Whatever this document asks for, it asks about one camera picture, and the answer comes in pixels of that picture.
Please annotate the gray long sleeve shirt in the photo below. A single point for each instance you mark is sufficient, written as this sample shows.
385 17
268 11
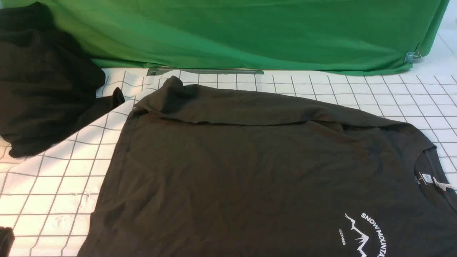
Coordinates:
204 172

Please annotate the gray metal strip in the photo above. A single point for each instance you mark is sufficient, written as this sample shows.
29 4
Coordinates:
163 70

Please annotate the green backdrop cloth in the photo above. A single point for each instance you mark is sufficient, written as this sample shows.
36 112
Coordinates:
349 37

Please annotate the pile of black clothes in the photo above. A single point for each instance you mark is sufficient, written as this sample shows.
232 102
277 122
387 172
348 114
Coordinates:
48 83

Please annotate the white grid table cloth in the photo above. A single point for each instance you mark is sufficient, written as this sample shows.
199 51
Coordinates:
47 199

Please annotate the silver binder clip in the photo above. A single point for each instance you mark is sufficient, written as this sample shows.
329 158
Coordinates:
412 57

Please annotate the black object at edge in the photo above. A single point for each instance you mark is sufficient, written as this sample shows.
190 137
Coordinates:
6 241

